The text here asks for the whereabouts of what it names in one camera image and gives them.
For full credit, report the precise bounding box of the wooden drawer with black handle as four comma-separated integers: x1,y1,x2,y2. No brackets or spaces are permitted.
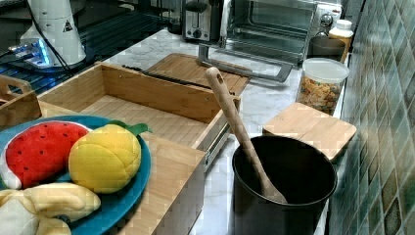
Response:
39,63,229,166

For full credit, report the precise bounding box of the bamboo cutting board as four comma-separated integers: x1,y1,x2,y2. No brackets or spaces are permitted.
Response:
148,53,249,96

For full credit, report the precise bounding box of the wooden spoon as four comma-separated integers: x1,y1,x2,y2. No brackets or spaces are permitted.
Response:
206,67,287,203

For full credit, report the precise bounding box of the teal canister with wooden lid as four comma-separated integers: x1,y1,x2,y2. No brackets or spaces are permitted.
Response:
262,103,356,161

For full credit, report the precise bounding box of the black two-slot toaster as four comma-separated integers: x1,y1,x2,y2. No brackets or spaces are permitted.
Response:
182,0,223,42

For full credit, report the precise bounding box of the toaster oven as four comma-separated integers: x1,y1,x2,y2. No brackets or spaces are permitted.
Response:
198,0,347,83

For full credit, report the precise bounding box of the black utensil holder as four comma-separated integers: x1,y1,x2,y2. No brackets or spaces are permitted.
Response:
232,136,337,235

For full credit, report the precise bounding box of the plush yellow lemon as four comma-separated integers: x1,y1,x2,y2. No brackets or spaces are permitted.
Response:
69,120,151,194

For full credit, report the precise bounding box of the clear cereal jar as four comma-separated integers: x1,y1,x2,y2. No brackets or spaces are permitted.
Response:
296,58,349,116

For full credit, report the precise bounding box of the blue plate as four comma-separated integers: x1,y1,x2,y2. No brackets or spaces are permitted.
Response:
0,116,151,235

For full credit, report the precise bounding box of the dark grey cup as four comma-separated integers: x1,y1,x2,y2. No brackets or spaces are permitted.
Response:
307,36,346,62

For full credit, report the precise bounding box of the white lidded spice bottle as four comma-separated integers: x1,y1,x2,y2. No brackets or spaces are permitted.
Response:
329,20,353,63

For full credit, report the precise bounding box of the plush watermelon slice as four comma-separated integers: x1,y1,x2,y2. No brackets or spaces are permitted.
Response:
1,120,89,189

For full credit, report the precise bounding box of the plush banana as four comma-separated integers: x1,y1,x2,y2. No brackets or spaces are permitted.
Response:
0,183,101,235

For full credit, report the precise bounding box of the wooden knife block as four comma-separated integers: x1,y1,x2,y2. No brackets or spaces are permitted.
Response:
0,75,42,130

